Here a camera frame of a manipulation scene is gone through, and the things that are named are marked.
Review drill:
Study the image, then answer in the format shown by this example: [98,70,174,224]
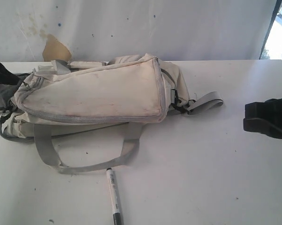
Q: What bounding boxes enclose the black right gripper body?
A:
[259,98,282,139]

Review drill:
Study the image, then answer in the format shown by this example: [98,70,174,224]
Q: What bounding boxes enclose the white fabric backpack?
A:
[0,54,223,174]

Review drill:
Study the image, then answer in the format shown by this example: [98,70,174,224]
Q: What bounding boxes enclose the white black marker pen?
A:
[106,168,122,225]

